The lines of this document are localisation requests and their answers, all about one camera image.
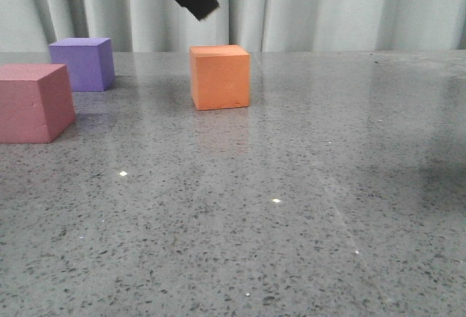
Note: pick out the orange foam cube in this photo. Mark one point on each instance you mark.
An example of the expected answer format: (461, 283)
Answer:
(220, 77)

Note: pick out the grey pleated curtain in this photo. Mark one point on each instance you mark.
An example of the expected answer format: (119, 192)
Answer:
(256, 25)

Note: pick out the purple foam cube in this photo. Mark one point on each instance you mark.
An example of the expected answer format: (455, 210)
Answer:
(89, 62)

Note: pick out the pink foam cube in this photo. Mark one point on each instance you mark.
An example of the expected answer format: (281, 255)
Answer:
(36, 102)

